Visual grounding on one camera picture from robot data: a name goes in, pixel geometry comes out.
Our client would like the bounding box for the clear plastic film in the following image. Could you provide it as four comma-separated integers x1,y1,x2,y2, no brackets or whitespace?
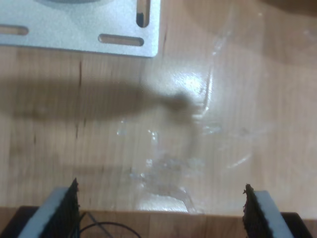
116,4,317,214

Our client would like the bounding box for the thin black wire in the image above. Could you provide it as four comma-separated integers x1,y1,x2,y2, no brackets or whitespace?
78,212,142,238

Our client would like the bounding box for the silver slotted mounting plate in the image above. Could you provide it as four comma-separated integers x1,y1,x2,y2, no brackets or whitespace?
0,0,159,58

